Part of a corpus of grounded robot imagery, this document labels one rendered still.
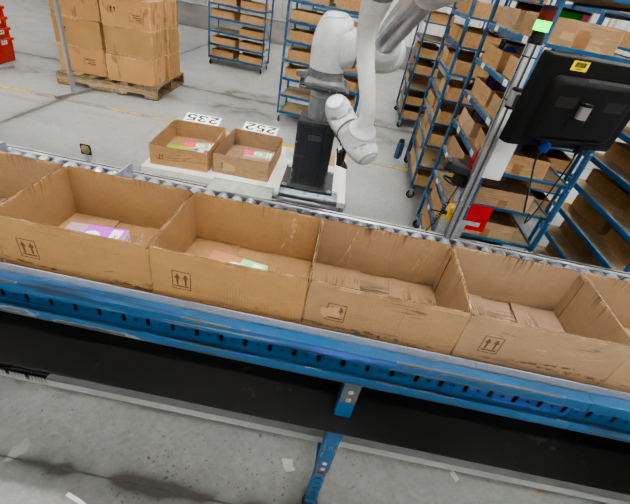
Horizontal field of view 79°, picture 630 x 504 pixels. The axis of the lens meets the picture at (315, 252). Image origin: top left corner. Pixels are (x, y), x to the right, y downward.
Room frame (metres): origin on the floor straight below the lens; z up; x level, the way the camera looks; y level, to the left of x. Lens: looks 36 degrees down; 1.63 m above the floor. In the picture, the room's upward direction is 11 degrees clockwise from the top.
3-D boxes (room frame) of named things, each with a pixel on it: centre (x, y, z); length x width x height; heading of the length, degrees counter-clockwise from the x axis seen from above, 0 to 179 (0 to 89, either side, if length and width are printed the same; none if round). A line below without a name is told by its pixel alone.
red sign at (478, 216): (1.59, -0.66, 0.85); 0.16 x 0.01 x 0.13; 90
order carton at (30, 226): (0.84, 0.58, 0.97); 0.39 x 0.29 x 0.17; 90
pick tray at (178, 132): (1.87, 0.75, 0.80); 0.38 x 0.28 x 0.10; 4
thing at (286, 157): (1.94, 0.41, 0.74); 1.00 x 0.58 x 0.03; 92
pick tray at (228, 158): (1.91, 0.44, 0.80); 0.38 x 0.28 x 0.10; 0
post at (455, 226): (1.56, -0.59, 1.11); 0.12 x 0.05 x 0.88; 90
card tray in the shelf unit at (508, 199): (2.21, -0.96, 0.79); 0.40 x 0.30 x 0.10; 1
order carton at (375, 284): (0.84, -0.20, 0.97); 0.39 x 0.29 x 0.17; 90
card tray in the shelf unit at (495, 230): (2.20, -0.97, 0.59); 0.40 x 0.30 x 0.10; 177
